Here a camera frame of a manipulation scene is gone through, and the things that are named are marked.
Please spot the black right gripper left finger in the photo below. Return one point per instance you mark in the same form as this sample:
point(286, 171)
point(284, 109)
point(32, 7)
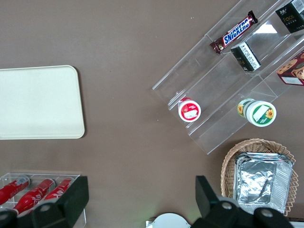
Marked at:
point(59, 213)

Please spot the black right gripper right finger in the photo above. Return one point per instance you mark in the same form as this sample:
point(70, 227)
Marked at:
point(221, 213)

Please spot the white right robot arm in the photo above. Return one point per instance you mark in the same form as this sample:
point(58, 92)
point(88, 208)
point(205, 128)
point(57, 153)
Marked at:
point(168, 222)

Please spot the light wicker basket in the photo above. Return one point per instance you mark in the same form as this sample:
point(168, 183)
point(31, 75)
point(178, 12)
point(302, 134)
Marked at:
point(228, 171)

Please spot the cream rectangular plastic tray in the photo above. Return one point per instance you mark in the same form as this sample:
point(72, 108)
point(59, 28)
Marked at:
point(35, 102)

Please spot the red cola bottle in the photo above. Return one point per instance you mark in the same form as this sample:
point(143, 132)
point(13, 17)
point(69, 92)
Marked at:
point(33, 197)

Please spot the clear acrylic bottle rack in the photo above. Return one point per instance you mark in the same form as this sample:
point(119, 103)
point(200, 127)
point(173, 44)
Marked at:
point(42, 177)

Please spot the aluminium foil container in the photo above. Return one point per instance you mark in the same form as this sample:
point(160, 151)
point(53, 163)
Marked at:
point(256, 183)
point(261, 155)

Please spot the white plastic bin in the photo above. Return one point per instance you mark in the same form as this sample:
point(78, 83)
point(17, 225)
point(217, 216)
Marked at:
point(299, 225)

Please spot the red lidded white cup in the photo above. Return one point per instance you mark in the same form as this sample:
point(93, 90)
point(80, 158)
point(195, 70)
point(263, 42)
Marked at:
point(190, 111)

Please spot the green lidded sunflower jar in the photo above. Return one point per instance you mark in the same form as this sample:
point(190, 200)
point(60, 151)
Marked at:
point(260, 114)

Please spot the clear acrylic stepped shelf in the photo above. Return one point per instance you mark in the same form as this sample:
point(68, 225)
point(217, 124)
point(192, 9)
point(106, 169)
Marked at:
point(213, 71)

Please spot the small black carton box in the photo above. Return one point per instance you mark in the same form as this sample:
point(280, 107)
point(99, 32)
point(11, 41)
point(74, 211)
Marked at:
point(291, 19)
point(247, 57)

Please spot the red cookie box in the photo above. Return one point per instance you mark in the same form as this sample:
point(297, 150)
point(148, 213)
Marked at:
point(293, 71)

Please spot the Snickers chocolate bar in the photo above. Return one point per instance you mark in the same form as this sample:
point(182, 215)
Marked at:
point(235, 32)

